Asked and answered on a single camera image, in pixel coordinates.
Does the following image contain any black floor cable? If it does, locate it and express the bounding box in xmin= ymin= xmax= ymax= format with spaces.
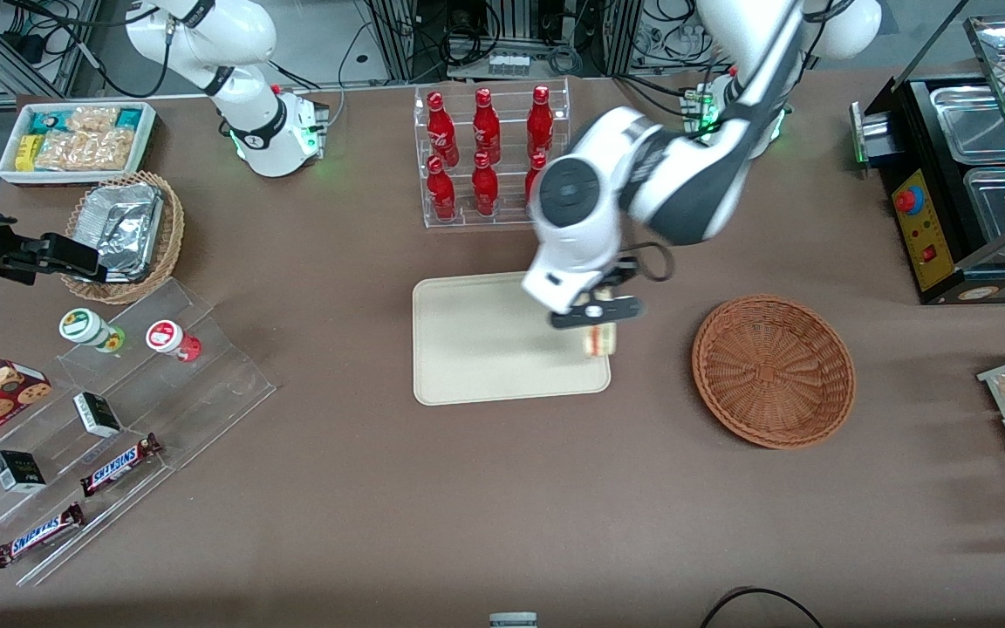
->
xmin=698 ymin=586 xmax=826 ymax=628

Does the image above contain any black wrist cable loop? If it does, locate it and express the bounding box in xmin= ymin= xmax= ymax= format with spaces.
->
xmin=630 ymin=242 xmax=675 ymax=283

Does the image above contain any beige plastic serving tray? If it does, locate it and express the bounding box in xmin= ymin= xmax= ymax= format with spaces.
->
xmin=412 ymin=271 xmax=612 ymax=407

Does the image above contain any light oval wicker basket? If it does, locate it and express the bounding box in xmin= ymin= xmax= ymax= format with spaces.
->
xmin=59 ymin=170 xmax=186 ymax=305

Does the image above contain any black food warmer machine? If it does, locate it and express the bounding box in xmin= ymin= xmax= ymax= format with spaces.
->
xmin=850 ymin=12 xmax=1005 ymax=306

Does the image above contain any clear acrylic bottle rack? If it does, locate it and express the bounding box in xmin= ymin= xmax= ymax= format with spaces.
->
xmin=413 ymin=77 xmax=571 ymax=229

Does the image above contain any small clear cracker bag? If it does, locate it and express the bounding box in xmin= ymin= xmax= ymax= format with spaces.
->
xmin=66 ymin=106 xmax=120 ymax=133

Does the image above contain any red lidded white cup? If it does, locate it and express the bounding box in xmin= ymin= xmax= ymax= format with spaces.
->
xmin=145 ymin=320 xmax=203 ymax=364

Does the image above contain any red cola bottle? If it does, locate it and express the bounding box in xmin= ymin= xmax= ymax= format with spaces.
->
xmin=526 ymin=85 xmax=556 ymax=160
xmin=426 ymin=91 xmax=460 ymax=167
xmin=523 ymin=153 xmax=550 ymax=208
xmin=425 ymin=155 xmax=458 ymax=222
xmin=472 ymin=87 xmax=503 ymax=165
xmin=470 ymin=152 xmax=501 ymax=218

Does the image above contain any large clear cracker bag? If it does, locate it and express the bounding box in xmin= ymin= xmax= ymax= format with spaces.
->
xmin=35 ymin=127 xmax=138 ymax=172

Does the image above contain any small black carton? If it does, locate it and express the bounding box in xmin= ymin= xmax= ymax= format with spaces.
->
xmin=0 ymin=449 xmax=48 ymax=495
xmin=72 ymin=392 xmax=123 ymax=439

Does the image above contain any green lidded white cup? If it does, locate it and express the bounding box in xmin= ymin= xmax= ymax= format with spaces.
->
xmin=58 ymin=308 xmax=126 ymax=354

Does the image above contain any clear acrylic stepped stand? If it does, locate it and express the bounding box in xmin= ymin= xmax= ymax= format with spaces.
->
xmin=0 ymin=277 xmax=277 ymax=588

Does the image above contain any white rectangular snack bin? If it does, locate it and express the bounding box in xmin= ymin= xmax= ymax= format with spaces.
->
xmin=0 ymin=100 xmax=158 ymax=188

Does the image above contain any aluminium foil container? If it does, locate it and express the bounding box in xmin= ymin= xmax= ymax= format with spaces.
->
xmin=72 ymin=182 xmax=164 ymax=283

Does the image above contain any brown Snickers bar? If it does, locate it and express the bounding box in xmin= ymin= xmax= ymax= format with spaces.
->
xmin=79 ymin=433 xmax=164 ymax=499
xmin=0 ymin=502 xmax=85 ymax=570

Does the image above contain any brown round wicker basket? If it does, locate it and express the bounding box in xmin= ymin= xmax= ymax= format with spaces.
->
xmin=691 ymin=294 xmax=858 ymax=451

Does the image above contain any triangular sandwich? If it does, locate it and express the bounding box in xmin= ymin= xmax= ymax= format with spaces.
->
xmin=580 ymin=290 xmax=620 ymax=358

